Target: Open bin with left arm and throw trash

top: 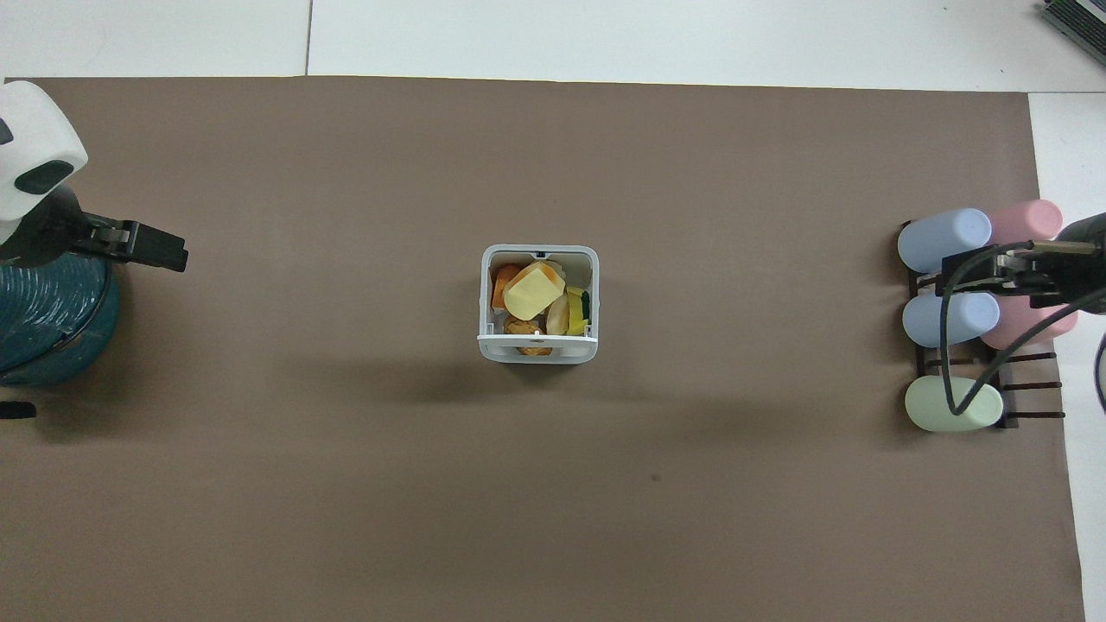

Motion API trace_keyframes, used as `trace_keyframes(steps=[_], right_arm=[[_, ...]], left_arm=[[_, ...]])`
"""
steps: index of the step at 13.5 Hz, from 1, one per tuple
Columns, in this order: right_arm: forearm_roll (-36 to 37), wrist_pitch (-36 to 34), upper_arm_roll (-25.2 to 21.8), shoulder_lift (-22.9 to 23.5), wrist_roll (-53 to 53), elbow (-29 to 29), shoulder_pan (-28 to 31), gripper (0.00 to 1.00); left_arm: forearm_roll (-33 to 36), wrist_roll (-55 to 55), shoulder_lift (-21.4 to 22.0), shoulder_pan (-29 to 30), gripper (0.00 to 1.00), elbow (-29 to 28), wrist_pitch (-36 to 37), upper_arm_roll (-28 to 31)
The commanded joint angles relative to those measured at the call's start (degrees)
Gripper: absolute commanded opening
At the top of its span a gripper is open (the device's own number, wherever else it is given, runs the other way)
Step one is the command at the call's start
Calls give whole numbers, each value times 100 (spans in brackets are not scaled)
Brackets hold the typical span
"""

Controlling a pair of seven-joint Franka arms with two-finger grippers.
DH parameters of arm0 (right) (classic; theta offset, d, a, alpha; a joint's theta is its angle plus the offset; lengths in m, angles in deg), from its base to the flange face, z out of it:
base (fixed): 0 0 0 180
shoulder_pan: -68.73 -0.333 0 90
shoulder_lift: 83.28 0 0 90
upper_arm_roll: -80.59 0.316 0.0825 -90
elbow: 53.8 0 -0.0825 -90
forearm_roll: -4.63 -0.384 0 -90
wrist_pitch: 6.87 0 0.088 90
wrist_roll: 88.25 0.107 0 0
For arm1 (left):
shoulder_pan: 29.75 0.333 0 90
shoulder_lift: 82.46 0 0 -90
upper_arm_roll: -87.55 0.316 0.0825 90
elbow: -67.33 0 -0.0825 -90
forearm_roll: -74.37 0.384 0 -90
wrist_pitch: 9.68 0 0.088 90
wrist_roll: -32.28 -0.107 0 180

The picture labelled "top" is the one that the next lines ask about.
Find black cable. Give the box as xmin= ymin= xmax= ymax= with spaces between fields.
xmin=940 ymin=244 xmax=1106 ymax=416

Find teal round bin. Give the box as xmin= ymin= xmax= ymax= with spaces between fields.
xmin=0 ymin=253 xmax=121 ymax=387

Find brown bread piece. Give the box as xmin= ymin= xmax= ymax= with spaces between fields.
xmin=504 ymin=316 xmax=555 ymax=358

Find toy food pieces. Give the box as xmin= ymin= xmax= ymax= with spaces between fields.
xmin=503 ymin=262 xmax=567 ymax=321

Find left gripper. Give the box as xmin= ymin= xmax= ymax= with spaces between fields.
xmin=0 ymin=189 xmax=105 ymax=268

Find yellow green food piece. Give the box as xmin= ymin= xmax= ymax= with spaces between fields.
xmin=565 ymin=286 xmax=592 ymax=337

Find light blue cup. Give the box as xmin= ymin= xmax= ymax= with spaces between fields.
xmin=902 ymin=291 xmax=1001 ymax=349
xmin=897 ymin=207 xmax=994 ymax=275

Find orange food piece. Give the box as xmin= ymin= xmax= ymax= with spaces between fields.
xmin=491 ymin=264 xmax=524 ymax=312

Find dark wooden cup rack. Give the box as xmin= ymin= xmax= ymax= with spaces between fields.
xmin=897 ymin=220 xmax=1066 ymax=431

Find white square basket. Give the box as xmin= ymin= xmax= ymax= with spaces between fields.
xmin=478 ymin=244 xmax=600 ymax=365

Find grey ribbed object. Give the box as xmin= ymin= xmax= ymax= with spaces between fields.
xmin=1040 ymin=0 xmax=1106 ymax=58

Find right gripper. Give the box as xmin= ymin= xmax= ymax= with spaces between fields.
xmin=1032 ymin=212 xmax=1106 ymax=310

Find light green cup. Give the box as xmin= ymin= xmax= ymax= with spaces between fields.
xmin=904 ymin=375 xmax=1005 ymax=434

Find pink cup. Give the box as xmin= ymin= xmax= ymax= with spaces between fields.
xmin=980 ymin=296 xmax=1080 ymax=352
xmin=988 ymin=199 xmax=1065 ymax=249

